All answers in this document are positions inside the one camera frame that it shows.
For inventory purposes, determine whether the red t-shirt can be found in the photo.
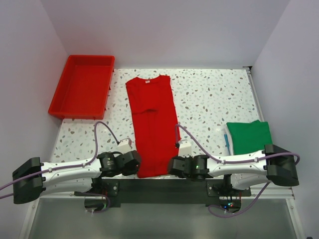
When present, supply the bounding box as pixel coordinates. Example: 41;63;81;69
126;75;180;178

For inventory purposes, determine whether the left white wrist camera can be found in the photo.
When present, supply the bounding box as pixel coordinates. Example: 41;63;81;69
117;138;132;154

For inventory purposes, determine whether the folded green t-shirt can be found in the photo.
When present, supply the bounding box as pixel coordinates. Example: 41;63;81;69
226;120;273;155

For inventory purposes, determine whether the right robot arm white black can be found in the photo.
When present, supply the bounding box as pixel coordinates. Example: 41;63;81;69
167;140;300;197

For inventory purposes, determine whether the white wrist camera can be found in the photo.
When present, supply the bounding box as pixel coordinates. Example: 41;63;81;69
117;138;132;154
178;139;192;157

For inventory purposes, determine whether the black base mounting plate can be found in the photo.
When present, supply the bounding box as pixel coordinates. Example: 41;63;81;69
75;179;251;207

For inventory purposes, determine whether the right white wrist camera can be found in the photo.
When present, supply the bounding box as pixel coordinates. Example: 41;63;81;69
178;139;192;157

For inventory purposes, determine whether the folded teal t-shirt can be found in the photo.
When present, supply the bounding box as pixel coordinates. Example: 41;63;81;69
224;134;231;154

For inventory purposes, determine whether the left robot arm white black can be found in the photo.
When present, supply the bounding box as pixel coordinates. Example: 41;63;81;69
12;150;142;204

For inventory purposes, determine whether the red plastic bin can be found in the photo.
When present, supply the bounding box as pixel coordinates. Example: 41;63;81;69
48;55;115;120

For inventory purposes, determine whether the aluminium frame rail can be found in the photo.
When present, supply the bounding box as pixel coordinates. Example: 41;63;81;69
20;185;304;239

